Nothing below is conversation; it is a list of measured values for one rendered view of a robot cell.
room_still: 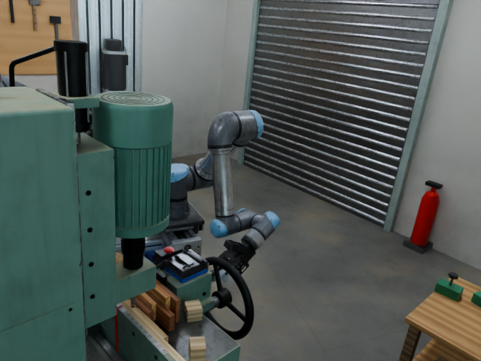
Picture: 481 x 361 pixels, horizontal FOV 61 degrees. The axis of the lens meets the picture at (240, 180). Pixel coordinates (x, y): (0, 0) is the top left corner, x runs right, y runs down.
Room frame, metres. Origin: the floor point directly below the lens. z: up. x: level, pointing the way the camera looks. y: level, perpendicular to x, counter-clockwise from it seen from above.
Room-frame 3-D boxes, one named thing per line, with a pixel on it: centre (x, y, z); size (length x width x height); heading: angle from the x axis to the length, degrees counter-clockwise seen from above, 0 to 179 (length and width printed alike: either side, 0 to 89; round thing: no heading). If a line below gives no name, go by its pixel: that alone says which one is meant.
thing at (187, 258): (1.08, 0.16, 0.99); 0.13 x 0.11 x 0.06; 47
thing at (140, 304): (0.96, 0.28, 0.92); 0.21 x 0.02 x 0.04; 47
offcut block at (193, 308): (0.94, 0.09, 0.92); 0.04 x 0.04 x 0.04; 21
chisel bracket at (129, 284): (0.89, 0.27, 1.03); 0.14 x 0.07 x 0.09; 137
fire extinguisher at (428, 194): (3.21, -1.60, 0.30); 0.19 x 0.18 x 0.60; 134
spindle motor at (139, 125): (0.91, 0.25, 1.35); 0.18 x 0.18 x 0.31
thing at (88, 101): (0.80, 0.35, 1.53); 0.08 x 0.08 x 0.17; 47
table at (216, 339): (1.01, 0.21, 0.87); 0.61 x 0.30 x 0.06; 47
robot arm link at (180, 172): (1.74, 0.29, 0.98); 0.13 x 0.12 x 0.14; 132
